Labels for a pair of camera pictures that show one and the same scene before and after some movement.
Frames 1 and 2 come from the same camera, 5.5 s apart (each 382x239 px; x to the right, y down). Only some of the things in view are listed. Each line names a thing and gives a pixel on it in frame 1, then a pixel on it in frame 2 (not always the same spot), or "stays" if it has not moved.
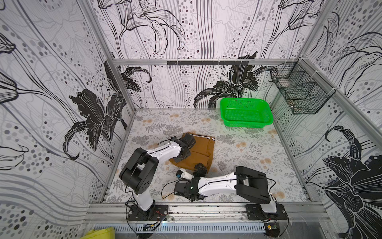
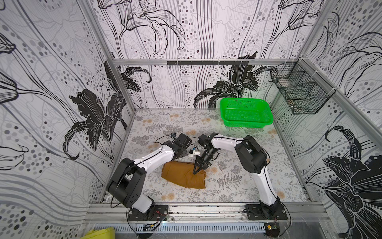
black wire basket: [305, 91] stays
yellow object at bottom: [108, 233] stays
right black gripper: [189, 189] → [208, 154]
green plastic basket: [245, 112] stays
